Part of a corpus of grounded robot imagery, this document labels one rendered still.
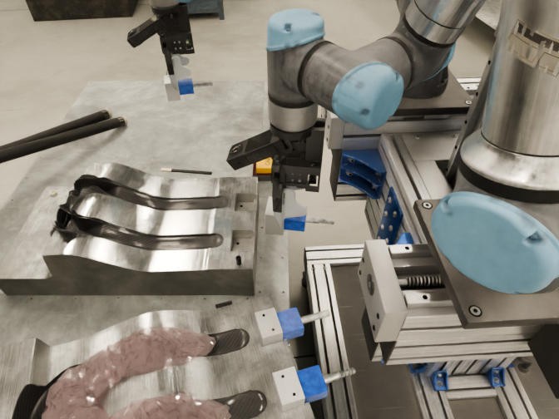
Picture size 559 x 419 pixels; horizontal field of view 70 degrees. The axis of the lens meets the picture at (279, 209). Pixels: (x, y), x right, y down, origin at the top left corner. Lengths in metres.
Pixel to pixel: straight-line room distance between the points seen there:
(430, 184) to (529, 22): 0.56
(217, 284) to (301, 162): 0.30
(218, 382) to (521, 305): 0.45
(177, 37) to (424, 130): 0.65
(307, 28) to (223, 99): 0.89
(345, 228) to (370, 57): 1.57
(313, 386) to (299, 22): 0.52
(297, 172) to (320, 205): 1.48
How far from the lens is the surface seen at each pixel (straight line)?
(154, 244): 0.83
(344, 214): 2.08
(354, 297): 1.53
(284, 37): 0.53
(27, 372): 0.73
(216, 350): 0.71
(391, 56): 0.53
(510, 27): 0.36
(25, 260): 0.94
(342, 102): 0.48
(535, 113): 0.36
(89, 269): 0.82
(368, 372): 1.41
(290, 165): 0.64
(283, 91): 0.56
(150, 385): 0.66
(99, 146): 1.27
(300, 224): 0.75
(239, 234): 0.81
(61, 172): 1.22
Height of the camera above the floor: 1.49
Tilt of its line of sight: 46 degrees down
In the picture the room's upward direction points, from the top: straight up
